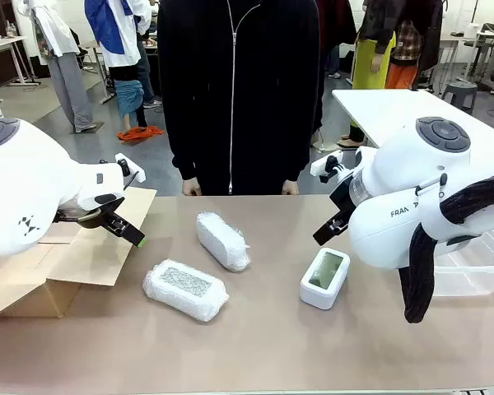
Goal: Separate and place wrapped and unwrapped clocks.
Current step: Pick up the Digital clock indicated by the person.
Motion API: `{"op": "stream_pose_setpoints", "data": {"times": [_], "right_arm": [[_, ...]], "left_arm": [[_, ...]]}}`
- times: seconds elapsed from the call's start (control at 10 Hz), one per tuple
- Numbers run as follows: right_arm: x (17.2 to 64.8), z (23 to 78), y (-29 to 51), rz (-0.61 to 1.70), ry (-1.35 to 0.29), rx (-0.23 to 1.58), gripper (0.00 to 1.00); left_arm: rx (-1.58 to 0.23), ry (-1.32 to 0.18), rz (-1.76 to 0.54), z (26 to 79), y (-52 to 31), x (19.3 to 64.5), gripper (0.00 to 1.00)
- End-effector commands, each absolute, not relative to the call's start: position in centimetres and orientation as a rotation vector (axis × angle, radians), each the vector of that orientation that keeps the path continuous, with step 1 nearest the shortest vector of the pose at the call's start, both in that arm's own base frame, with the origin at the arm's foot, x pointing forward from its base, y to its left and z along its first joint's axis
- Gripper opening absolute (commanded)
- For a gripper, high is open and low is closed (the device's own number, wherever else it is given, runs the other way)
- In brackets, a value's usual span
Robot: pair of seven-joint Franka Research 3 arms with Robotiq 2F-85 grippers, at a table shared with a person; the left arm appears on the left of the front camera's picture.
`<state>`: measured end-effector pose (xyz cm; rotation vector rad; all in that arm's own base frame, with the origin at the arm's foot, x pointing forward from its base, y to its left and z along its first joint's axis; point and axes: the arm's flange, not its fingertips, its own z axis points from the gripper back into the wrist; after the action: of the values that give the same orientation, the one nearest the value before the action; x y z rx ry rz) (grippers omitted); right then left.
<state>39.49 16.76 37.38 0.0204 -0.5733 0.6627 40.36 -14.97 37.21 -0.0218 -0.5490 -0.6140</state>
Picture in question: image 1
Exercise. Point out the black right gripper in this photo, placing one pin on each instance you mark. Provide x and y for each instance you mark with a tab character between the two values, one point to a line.
342	197

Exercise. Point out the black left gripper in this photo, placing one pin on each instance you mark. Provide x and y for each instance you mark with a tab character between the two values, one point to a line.
86	216

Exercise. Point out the bubble-wrapped clock showing grey face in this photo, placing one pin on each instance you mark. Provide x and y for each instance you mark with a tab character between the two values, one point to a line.
181	296

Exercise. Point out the bubble-wrapped clock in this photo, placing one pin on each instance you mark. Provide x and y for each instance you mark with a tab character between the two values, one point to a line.
220	243

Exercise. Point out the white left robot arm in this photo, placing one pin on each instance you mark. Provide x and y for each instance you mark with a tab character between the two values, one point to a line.
24	185

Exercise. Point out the black sleeved left forearm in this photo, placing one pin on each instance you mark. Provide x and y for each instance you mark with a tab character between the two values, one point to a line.
302	152

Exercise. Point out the black sleeved right forearm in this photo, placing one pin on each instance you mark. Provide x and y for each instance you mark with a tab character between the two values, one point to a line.
181	152

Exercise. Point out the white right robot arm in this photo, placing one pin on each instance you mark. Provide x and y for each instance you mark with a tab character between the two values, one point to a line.
416	197

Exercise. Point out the person's left hand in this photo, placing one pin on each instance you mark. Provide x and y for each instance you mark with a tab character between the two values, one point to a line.
290	187

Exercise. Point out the person's right hand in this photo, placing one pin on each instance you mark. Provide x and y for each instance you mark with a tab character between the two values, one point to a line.
191	187

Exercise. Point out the open cardboard box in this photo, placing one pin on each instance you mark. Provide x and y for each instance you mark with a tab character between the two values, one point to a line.
99	263

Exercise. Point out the white digital clock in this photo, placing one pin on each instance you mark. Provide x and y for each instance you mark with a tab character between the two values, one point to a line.
321	296

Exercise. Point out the orange cloth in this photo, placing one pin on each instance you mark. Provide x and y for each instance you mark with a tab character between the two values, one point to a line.
138	133

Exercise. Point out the clear plastic container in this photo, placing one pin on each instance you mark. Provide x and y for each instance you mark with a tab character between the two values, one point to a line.
469	275

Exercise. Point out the person in black zip hoodie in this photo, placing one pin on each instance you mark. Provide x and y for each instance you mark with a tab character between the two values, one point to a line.
239	103

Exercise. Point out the mannequin white shirt grey trousers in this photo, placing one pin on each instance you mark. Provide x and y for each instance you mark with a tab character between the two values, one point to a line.
68	82

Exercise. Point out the figure in orange trousers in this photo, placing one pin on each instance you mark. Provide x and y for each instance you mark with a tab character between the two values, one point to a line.
401	76

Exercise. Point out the figure in yellow apron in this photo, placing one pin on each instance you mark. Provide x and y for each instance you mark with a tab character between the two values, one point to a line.
374	53

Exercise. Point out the grey plastic stool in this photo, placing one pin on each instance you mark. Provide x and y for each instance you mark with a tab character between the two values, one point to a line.
460	92

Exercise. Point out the mannequin in blue white jacket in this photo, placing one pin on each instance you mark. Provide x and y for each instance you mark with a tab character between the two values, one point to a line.
119	37

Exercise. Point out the light background desk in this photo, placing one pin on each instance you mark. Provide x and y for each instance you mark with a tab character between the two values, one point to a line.
4	43

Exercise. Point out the white background workstation desk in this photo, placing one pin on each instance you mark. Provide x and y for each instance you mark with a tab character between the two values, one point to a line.
457	39

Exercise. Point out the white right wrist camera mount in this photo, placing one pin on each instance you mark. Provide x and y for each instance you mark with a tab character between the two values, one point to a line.
323	165

